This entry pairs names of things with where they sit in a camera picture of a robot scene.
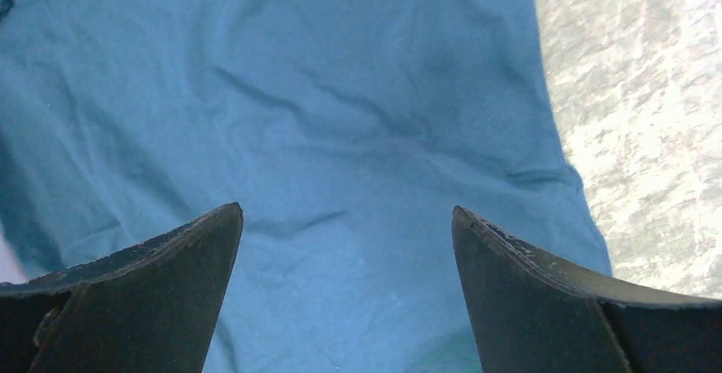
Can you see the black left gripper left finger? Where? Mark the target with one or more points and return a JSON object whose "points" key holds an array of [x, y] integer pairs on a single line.
{"points": [[151, 307]]}

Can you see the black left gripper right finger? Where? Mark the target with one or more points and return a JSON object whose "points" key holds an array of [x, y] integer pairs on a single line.
{"points": [[533, 311]]}

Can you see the blue t-shirt garment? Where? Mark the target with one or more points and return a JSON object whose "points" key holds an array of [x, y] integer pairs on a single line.
{"points": [[348, 130]]}

